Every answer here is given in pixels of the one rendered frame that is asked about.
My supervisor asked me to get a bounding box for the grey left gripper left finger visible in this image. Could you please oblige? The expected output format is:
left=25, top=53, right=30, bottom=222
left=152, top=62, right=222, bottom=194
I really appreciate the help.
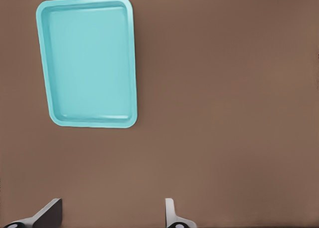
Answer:
left=2, top=198, right=63, bottom=228

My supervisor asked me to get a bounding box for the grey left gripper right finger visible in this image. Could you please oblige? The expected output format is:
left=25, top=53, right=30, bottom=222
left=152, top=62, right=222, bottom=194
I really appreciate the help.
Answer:
left=164, top=198, right=197, bottom=228

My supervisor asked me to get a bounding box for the turquoise rectangular tray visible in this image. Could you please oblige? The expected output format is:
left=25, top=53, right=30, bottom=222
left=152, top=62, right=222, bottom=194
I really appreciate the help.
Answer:
left=35, top=0, right=138, bottom=129

